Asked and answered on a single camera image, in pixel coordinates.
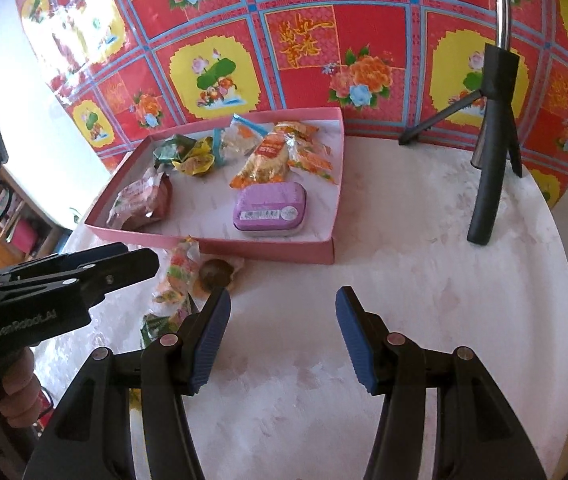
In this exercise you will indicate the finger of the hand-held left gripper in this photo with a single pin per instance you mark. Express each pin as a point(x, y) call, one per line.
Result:
point(124, 266)
point(89, 256)

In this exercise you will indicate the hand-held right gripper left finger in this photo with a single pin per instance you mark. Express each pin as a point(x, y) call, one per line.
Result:
point(211, 345)

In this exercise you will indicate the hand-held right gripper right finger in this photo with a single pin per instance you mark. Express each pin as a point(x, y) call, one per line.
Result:
point(356, 345)

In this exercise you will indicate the colourful candy packet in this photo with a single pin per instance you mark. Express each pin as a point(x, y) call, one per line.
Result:
point(179, 270)

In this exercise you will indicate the red brown snack packet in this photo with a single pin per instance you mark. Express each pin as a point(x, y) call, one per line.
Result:
point(149, 200)

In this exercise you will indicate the pink cardboard box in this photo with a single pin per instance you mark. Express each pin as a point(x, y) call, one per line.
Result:
point(204, 212)

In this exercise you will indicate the green snack packet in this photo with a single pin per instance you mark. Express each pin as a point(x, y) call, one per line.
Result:
point(156, 327)
point(171, 150)

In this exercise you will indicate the purple tin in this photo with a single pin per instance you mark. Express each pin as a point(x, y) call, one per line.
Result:
point(270, 207)

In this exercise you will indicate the blue white snack packet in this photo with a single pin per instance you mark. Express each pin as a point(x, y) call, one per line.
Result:
point(236, 140)

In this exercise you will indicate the orange snack packet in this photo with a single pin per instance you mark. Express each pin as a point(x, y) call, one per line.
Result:
point(311, 155)

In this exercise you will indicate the person's left hand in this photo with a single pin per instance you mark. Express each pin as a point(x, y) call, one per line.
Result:
point(21, 380)

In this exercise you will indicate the wooden shelf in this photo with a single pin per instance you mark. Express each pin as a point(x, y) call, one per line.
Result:
point(24, 230)

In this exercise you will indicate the brown round wrapped candy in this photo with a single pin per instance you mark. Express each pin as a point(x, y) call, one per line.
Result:
point(215, 272)

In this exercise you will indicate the small yellow snack packet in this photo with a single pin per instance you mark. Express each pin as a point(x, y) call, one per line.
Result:
point(196, 162)

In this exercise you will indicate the yellow corn snack packet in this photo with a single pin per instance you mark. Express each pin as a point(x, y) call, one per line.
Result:
point(264, 160)

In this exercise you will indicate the black tripod stand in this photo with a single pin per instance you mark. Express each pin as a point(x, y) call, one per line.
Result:
point(493, 160)

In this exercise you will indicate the red floral printed cloth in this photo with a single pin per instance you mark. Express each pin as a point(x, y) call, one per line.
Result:
point(388, 25)

